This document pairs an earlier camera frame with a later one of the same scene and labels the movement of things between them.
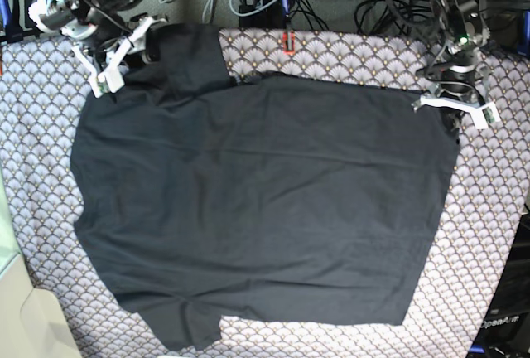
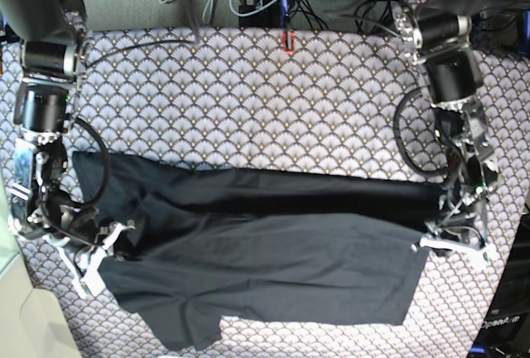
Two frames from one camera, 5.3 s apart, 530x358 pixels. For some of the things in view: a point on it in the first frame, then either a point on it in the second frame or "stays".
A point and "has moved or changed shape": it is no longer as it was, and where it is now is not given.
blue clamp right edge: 524,49 stays
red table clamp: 286,51 stays
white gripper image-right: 484,113 → 484,254
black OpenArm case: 505,331 stays
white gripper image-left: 113,74 → 125,244
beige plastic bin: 29,326 stays
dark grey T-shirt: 262,196 has moved or changed shape
